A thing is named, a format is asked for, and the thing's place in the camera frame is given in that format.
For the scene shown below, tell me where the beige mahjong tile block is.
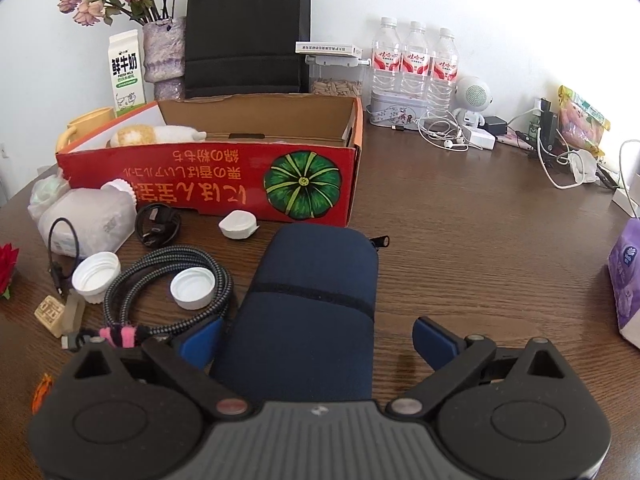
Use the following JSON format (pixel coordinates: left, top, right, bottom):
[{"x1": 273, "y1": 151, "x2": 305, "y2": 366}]
[{"x1": 34, "y1": 290, "x2": 86, "y2": 338}]

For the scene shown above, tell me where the navy blue zip pouch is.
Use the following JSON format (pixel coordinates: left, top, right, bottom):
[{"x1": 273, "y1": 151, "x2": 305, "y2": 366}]
[{"x1": 210, "y1": 223, "x2": 390, "y2": 404}]

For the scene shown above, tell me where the translucent plastic jar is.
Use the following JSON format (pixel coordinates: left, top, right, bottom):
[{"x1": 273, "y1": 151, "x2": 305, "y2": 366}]
[{"x1": 35, "y1": 179, "x2": 137, "y2": 258}]

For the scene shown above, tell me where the yellow white plush toy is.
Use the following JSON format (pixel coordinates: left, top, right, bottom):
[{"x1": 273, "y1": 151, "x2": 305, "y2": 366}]
[{"x1": 110, "y1": 125, "x2": 206, "y2": 148}]

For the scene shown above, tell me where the pink black striped tie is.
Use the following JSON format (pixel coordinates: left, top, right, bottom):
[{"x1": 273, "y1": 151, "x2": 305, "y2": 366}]
[{"x1": 98, "y1": 325, "x2": 149, "y2": 349}]

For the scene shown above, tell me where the white bottle cap right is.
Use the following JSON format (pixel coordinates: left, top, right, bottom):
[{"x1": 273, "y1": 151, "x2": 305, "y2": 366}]
[{"x1": 169, "y1": 266, "x2": 216, "y2": 311}]

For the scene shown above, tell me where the purple tissue pack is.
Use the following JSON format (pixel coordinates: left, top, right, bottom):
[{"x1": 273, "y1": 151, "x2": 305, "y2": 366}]
[{"x1": 608, "y1": 218, "x2": 640, "y2": 349}]

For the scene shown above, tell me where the red fabric flower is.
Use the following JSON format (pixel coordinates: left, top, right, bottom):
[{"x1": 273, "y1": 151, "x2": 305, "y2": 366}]
[{"x1": 0, "y1": 243, "x2": 20, "y2": 299}]

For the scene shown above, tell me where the white cap near box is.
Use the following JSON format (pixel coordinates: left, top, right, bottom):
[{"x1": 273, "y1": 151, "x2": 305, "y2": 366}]
[{"x1": 218, "y1": 209, "x2": 258, "y2": 240}]

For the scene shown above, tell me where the pale green fake flower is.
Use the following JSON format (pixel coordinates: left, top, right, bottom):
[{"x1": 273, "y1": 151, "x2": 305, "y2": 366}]
[{"x1": 27, "y1": 170, "x2": 70, "y2": 222}]

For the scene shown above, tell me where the white charger adapter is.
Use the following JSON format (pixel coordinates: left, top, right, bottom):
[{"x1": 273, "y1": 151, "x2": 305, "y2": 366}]
[{"x1": 462, "y1": 126, "x2": 496, "y2": 151}]

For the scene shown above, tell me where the yellow ceramic mug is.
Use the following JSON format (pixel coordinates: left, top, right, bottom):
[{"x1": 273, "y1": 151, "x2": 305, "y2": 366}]
[{"x1": 55, "y1": 106, "x2": 115, "y2": 153}]

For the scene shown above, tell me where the orange cardboard pumpkin box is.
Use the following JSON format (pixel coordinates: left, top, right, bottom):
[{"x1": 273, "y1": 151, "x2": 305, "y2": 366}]
[{"x1": 56, "y1": 93, "x2": 363, "y2": 226}]

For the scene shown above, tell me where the black small bottle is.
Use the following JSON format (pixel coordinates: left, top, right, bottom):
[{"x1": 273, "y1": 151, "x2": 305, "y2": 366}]
[{"x1": 538, "y1": 99, "x2": 558, "y2": 152}]

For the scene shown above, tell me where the yellow pink snack bag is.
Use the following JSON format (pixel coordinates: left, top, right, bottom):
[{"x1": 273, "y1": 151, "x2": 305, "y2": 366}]
[{"x1": 558, "y1": 86, "x2": 611, "y2": 158}]

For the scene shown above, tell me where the white printed tin box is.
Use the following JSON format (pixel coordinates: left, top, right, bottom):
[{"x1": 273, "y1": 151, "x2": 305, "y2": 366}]
[{"x1": 368, "y1": 91, "x2": 427, "y2": 131}]

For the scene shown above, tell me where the small white robot speaker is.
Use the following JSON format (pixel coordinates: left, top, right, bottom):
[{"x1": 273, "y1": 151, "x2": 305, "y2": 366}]
[{"x1": 452, "y1": 77, "x2": 492, "y2": 128}]

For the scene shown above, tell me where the water bottle right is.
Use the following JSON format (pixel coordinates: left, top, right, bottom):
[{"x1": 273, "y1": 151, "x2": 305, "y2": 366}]
[{"x1": 426, "y1": 28, "x2": 459, "y2": 118}]

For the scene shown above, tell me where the water bottle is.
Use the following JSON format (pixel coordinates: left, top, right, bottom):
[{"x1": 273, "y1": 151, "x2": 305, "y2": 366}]
[
  {"x1": 426, "y1": 28, "x2": 459, "y2": 118},
  {"x1": 400, "y1": 21, "x2": 431, "y2": 99},
  {"x1": 371, "y1": 18, "x2": 401, "y2": 93}
]

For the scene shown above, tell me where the white green milk carton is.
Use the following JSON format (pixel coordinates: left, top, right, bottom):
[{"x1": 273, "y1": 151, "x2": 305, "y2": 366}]
[{"x1": 107, "y1": 29, "x2": 146, "y2": 117}]

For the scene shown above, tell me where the water bottle middle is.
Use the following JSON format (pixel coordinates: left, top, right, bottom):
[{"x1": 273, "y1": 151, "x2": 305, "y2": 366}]
[{"x1": 400, "y1": 21, "x2": 431, "y2": 99}]

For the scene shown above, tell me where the purple textured vase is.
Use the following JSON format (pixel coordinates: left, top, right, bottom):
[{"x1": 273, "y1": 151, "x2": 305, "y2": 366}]
[{"x1": 143, "y1": 18, "x2": 186, "y2": 101}]

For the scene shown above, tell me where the water bottle left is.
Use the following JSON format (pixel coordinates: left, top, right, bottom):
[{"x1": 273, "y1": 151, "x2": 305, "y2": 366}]
[{"x1": 371, "y1": 18, "x2": 401, "y2": 93}]

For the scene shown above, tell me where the clear jar of seeds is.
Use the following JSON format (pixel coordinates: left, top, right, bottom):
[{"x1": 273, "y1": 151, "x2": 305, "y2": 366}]
[{"x1": 309, "y1": 64, "x2": 363, "y2": 98}]

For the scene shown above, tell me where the flat white box on jar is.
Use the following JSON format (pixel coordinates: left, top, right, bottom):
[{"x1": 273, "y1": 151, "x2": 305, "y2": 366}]
[{"x1": 295, "y1": 41, "x2": 362, "y2": 58}]

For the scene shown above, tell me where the black paper shopping bag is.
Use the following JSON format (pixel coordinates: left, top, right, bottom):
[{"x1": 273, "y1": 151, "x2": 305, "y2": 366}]
[{"x1": 184, "y1": 0, "x2": 311, "y2": 99}]

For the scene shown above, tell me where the black braided cable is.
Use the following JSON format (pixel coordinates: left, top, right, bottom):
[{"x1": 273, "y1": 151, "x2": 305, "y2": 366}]
[{"x1": 102, "y1": 244, "x2": 236, "y2": 338}]

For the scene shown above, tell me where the thin black usb cable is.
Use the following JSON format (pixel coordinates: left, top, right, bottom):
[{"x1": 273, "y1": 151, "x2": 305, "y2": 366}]
[{"x1": 46, "y1": 216, "x2": 83, "y2": 298}]

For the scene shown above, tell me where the black coiled cable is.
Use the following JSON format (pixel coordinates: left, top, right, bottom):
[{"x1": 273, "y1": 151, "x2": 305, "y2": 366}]
[{"x1": 134, "y1": 201, "x2": 184, "y2": 250}]

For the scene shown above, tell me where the white charging cable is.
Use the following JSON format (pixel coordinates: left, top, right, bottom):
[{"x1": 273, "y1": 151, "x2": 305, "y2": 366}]
[{"x1": 504, "y1": 104, "x2": 640, "y2": 194}]

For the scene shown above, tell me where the white earphones cable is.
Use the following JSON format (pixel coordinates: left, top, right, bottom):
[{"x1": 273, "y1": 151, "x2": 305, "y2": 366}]
[{"x1": 416, "y1": 116, "x2": 476, "y2": 151}]

